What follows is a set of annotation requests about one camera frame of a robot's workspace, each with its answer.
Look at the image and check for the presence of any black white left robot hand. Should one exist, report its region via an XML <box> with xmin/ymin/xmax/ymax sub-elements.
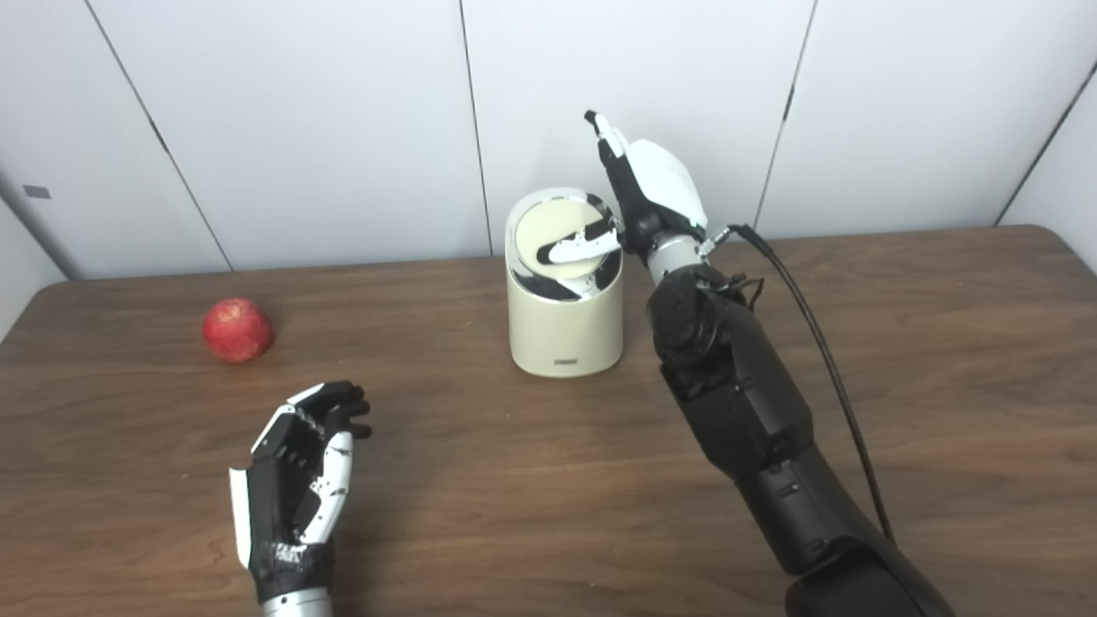
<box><xmin>229</xmin><ymin>381</ymin><xmax>374</xmax><ymax>601</ymax></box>

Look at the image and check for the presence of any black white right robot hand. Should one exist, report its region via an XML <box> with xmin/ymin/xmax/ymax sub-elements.
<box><xmin>536</xmin><ymin>110</ymin><xmax>710</xmax><ymax>267</ymax></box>

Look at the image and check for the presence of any cream round bin lid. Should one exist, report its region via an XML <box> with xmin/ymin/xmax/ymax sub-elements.
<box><xmin>517</xmin><ymin>199</ymin><xmax>614</xmax><ymax>284</ymax></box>

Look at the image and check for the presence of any red apple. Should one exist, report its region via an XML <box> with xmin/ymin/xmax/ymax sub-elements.
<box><xmin>202</xmin><ymin>297</ymin><xmax>274</xmax><ymax>363</ymax></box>

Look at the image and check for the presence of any cream-colored round bin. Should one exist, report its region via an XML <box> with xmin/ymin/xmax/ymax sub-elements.
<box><xmin>505</xmin><ymin>189</ymin><xmax>625</xmax><ymax>378</ymax></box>

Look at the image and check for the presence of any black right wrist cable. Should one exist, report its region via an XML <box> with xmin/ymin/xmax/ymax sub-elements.
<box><xmin>711</xmin><ymin>223</ymin><xmax>896</xmax><ymax>542</ymax></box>

